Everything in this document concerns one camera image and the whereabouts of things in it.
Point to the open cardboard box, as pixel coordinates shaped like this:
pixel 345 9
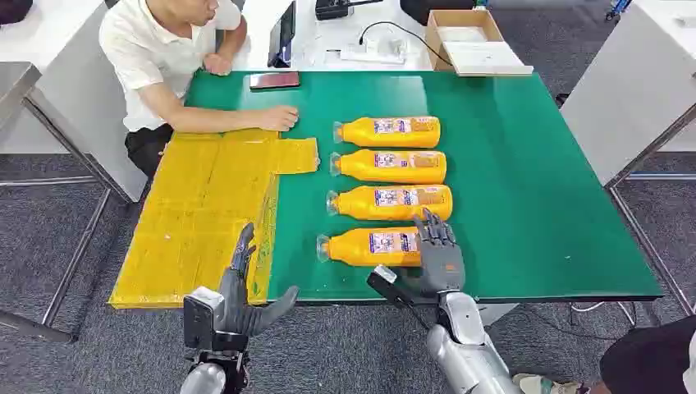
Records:
pixel 435 38

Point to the pale shoe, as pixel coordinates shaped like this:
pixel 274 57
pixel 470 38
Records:
pixel 543 385

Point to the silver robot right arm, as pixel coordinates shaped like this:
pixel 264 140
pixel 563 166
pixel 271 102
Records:
pixel 467 353

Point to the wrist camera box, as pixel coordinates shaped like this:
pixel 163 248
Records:
pixel 198 321
pixel 389 288

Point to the yellow sheet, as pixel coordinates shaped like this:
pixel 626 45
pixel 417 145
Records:
pixel 190 217

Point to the white power strip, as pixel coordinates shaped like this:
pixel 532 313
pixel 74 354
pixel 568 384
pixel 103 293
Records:
pixel 369 53

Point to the seated person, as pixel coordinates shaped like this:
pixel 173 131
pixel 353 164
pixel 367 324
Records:
pixel 147 54

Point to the white table with metal frame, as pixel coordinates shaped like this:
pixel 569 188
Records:
pixel 625 92

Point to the white desk with metal legs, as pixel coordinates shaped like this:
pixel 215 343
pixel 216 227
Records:
pixel 76 81

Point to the dark round object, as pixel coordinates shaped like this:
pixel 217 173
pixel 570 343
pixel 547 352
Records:
pixel 13 10

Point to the green table mat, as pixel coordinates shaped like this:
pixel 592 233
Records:
pixel 516 190

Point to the black device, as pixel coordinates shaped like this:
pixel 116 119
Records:
pixel 331 10

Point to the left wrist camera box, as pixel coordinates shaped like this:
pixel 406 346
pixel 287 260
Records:
pixel 198 321

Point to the black tablet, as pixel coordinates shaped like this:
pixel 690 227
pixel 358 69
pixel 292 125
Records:
pixel 282 35

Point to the white table foot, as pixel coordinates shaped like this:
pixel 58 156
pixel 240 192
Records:
pixel 497 312

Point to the white board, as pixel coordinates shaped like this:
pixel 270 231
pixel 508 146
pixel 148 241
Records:
pixel 484 57

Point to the person's right hand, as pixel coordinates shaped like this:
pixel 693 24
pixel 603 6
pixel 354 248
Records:
pixel 278 118

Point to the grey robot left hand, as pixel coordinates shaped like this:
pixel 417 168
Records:
pixel 235 304

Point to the person's left hand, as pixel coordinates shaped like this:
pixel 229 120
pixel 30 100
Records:
pixel 217 64

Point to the orange drink bottle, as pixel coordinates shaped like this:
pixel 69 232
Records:
pixel 359 136
pixel 348 249
pixel 359 168
pixel 359 205

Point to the dark smartphone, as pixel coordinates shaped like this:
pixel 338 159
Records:
pixel 274 80

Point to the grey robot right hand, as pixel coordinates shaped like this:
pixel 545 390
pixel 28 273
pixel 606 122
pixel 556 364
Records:
pixel 440 263

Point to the black bag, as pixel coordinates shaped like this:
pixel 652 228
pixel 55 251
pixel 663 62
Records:
pixel 429 10

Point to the standing person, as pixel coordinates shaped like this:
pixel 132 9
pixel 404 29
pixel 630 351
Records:
pixel 647 359

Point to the blue object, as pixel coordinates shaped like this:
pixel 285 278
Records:
pixel 617 8

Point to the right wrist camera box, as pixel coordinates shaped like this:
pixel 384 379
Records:
pixel 389 288

